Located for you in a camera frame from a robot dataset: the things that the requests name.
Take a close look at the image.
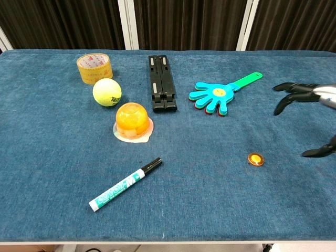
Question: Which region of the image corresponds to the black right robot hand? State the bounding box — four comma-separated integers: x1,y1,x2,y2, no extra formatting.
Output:
272,82,336,158

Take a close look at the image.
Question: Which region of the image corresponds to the small orange round object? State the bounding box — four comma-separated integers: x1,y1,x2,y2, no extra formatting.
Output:
247,152,265,167

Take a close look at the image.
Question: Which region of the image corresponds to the colourful plastic hand clapper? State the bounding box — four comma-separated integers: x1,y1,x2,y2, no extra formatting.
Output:
188,71,264,117

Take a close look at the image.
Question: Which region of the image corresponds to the black folding stand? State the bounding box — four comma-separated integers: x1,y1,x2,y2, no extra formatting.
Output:
148,55,178,113

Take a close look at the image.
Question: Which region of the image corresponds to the blue table cloth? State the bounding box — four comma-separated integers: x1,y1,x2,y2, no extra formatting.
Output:
0,49,336,244

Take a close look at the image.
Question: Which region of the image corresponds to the orange fruit jelly cup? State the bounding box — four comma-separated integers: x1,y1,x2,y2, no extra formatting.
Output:
112,102,153,144

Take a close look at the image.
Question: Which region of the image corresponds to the yellow tennis ball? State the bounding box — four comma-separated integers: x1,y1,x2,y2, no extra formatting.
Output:
92,78,122,107

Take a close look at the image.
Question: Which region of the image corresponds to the white green marker pen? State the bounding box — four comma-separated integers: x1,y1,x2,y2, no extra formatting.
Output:
88,156,163,213

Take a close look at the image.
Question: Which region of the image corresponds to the clear yellowish tape roll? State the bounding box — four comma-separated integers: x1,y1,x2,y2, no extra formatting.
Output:
76,52,114,86

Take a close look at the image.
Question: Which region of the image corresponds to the dark pleated curtain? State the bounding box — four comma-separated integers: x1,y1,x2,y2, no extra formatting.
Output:
0,0,336,52

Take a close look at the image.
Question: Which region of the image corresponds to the white frame post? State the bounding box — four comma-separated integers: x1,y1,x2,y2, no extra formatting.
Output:
0,26,14,53
117,0,139,50
236,0,259,51

